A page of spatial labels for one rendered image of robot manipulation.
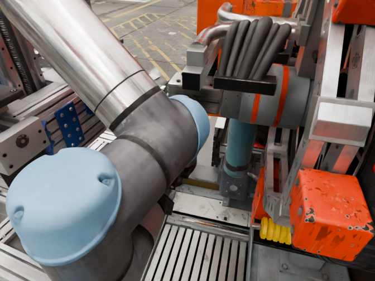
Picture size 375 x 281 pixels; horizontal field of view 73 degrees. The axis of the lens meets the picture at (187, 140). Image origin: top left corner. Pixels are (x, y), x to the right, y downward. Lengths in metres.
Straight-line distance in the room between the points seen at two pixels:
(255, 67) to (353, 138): 0.16
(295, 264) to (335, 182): 0.70
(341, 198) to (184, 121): 0.22
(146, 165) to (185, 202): 1.12
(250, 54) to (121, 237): 0.29
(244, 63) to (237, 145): 0.46
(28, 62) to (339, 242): 1.00
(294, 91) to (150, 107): 0.37
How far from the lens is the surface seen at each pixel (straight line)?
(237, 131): 0.78
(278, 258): 1.07
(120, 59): 0.28
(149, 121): 0.26
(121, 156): 0.23
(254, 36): 0.40
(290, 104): 0.57
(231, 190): 1.12
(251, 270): 1.11
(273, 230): 0.75
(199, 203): 1.34
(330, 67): 0.37
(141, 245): 0.31
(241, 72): 0.38
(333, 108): 0.36
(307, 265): 1.06
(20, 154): 0.76
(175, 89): 0.43
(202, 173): 1.41
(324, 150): 0.66
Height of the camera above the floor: 1.13
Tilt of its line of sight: 38 degrees down
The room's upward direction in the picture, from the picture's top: straight up
